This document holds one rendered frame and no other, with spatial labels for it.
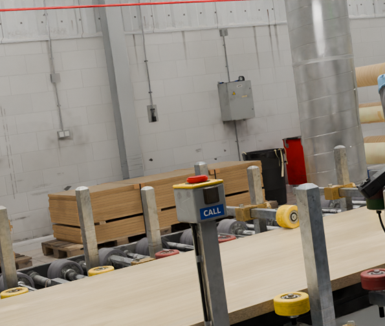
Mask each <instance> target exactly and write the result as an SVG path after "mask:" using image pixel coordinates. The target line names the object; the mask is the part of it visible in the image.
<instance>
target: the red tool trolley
mask: <svg viewBox="0 0 385 326"><path fill-rule="evenodd" d="M282 141H283V146H284V148H285V150H286V156H287V162H288V164H287V163H286V167H287V176H288V182H289V185H293V188H294V187H298V184H306V183H307V176H306V170H305V161H304V155H303V145H302V136H295V137H291V138H284V139H282Z"/></svg>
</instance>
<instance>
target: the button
mask: <svg viewBox="0 0 385 326"><path fill-rule="evenodd" d="M207 180H208V176H206V175H198V176H193V177H188V178H187V179H186V181H187V182H188V183H189V184H191V183H198V182H205V181H207Z"/></svg>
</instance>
